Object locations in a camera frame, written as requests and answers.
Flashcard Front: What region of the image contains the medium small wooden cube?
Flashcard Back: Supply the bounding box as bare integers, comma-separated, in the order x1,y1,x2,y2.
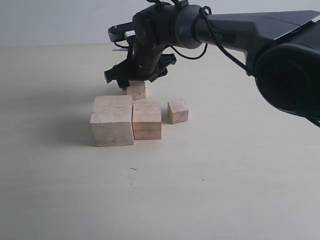
125,81,146,101

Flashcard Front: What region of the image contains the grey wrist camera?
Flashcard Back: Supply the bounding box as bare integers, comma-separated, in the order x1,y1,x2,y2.
108,22,136,43

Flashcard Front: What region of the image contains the smallest wooden cube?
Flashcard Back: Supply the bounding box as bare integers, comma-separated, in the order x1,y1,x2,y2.
167,99,189,125

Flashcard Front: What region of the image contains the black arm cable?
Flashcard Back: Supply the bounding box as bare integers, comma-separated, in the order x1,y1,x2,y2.
113,0,258,76

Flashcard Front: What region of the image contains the second largest wooden cube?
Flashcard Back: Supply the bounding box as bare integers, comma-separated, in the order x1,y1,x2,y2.
132,102,162,140

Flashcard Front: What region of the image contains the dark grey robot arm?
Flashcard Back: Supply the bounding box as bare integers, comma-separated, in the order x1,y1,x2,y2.
104,0,320,125

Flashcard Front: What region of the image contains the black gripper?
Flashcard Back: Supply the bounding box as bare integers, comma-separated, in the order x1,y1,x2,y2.
104,39,177,91

